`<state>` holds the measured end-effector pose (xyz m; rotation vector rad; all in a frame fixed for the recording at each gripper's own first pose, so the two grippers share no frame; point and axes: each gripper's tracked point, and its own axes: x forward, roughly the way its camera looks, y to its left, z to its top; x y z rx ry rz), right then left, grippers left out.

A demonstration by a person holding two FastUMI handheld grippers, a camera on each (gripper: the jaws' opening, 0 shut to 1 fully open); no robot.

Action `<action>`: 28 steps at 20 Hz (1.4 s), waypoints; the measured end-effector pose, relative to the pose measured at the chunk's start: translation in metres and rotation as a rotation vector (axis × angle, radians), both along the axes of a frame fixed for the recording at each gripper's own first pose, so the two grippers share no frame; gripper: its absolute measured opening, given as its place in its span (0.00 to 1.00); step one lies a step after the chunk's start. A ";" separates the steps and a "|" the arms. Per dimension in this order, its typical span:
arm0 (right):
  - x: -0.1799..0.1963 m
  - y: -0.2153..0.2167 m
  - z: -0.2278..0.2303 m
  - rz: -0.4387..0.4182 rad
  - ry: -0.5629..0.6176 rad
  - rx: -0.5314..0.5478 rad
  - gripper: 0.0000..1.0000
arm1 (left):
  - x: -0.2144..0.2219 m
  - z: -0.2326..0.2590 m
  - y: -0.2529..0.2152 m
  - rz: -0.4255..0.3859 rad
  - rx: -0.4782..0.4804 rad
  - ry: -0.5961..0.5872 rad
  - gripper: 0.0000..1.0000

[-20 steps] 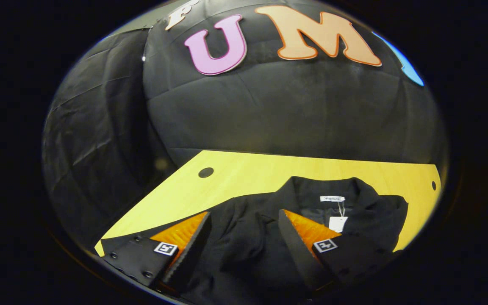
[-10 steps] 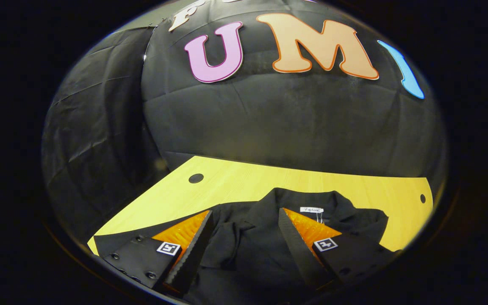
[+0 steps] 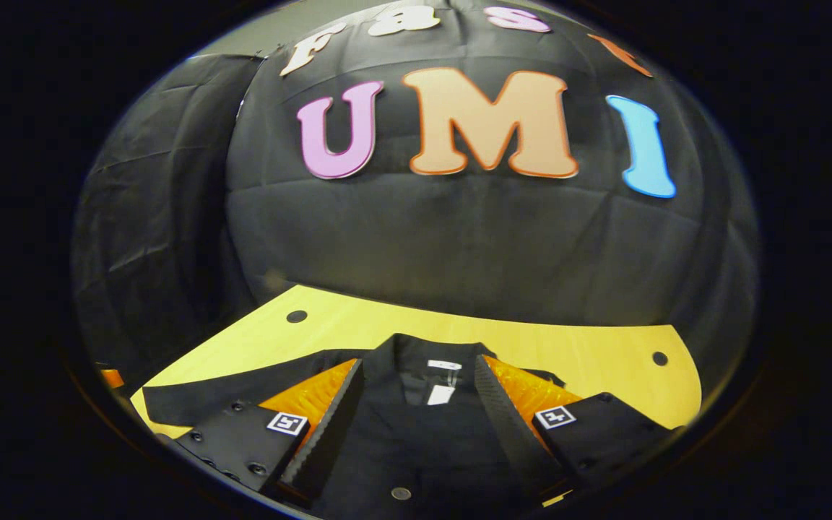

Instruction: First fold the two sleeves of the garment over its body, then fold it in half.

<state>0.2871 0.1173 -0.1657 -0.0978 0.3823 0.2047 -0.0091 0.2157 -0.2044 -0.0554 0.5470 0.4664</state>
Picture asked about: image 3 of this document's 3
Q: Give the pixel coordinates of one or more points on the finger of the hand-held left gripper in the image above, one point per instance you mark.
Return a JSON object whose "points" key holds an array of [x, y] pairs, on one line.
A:
{"points": [[111, 378]]}

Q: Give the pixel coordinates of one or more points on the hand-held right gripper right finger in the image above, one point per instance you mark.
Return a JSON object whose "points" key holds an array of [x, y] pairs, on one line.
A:
{"points": [[506, 433]]}

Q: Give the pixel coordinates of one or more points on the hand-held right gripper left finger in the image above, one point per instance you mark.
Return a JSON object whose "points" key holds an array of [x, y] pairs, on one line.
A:
{"points": [[329, 433]]}

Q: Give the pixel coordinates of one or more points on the black button shirt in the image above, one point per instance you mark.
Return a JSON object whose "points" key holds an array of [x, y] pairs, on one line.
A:
{"points": [[416, 448]]}

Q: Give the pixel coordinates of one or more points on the black table grommet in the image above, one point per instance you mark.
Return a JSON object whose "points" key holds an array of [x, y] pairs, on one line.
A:
{"points": [[296, 316], [659, 358]]}

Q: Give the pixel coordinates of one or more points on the black backdrop cloth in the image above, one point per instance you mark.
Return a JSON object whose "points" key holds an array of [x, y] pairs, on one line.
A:
{"points": [[459, 245]]}

